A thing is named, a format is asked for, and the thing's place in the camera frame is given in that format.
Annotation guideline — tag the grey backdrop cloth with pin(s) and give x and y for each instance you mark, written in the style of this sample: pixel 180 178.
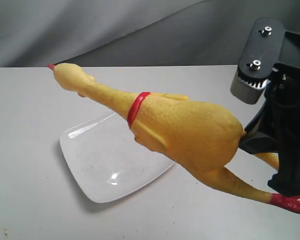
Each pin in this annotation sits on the grey backdrop cloth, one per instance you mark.
pixel 115 33

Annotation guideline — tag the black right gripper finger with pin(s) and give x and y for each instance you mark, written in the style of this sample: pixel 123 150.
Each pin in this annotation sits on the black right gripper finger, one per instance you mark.
pixel 264 133
pixel 285 106

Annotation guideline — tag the white square plate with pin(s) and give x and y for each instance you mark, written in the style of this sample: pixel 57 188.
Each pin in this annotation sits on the white square plate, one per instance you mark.
pixel 106 161

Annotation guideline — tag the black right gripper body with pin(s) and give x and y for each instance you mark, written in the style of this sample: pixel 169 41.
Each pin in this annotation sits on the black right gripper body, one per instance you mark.
pixel 270 52

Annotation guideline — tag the yellow rubber chicken toy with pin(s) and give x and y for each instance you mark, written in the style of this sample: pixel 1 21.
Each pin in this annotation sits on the yellow rubber chicken toy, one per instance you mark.
pixel 200 136

